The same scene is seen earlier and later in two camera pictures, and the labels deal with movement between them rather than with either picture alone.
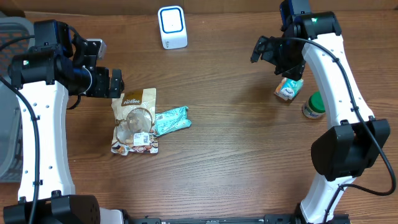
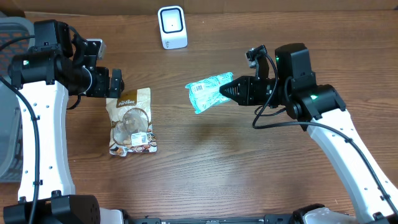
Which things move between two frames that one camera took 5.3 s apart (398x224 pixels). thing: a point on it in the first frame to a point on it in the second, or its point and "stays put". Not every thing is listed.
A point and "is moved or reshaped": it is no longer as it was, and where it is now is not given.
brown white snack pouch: x=135 y=122 is moved or reshaped
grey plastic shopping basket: x=12 y=29 stays put
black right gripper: x=295 y=72 to x=247 y=98
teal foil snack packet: x=171 y=121 to x=205 y=94
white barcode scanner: x=173 y=27 stays put
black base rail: x=267 y=219 stays put
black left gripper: x=102 y=81 stays put
